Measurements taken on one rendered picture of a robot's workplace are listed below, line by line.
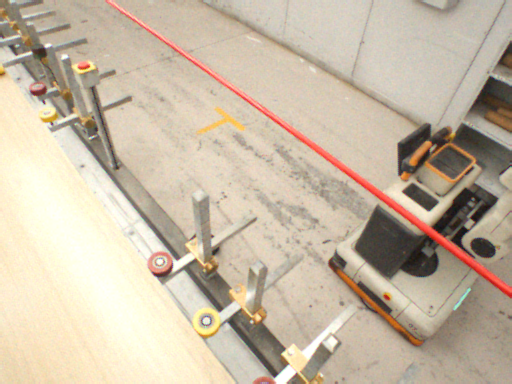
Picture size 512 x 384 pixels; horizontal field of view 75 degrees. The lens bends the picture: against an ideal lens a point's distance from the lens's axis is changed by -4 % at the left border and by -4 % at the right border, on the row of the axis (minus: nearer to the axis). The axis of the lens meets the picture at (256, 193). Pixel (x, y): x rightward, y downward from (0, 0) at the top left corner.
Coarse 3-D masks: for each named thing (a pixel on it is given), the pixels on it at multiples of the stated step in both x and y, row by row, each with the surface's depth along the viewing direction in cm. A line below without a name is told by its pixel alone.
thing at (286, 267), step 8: (296, 256) 123; (288, 264) 120; (296, 264) 122; (272, 272) 118; (280, 272) 118; (288, 272) 122; (272, 280) 116; (264, 288) 114; (232, 304) 110; (224, 312) 108; (232, 312) 108; (224, 320) 106
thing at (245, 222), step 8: (248, 216) 136; (240, 224) 133; (248, 224) 135; (224, 232) 130; (232, 232) 131; (216, 240) 128; (224, 240) 130; (192, 256) 123; (176, 264) 120; (184, 264) 120; (176, 272) 119; (160, 280) 116; (168, 280) 119
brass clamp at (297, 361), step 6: (288, 348) 103; (294, 348) 103; (282, 354) 102; (288, 354) 102; (294, 354) 102; (300, 354) 102; (282, 360) 104; (288, 360) 100; (294, 360) 101; (300, 360) 101; (306, 360) 101; (294, 366) 99; (300, 366) 100; (300, 372) 99; (318, 372) 99; (300, 378) 99; (306, 378) 97; (312, 378) 98; (318, 378) 98
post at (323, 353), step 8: (328, 336) 78; (320, 344) 79; (328, 344) 77; (336, 344) 77; (320, 352) 81; (328, 352) 78; (312, 360) 87; (320, 360) 83; (304, 368) 95; (312, 368) 90; (320, 368) 87; (312, 376) 93
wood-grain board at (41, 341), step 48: (0, 96) 163; (0, 144) 141; (48, 144) 143; (0, 192) 125; (48, 192) 126; (0, 240) 112; (48, 240) 113; (96, 240) 115; (0, 288) 101; (48, 288) 102; (96, 288) 104; (144, 288) 105; (0, 336) 92; (48, 336) 93; (96, 336) 95; (144, 336) 96; (192, 336) 97
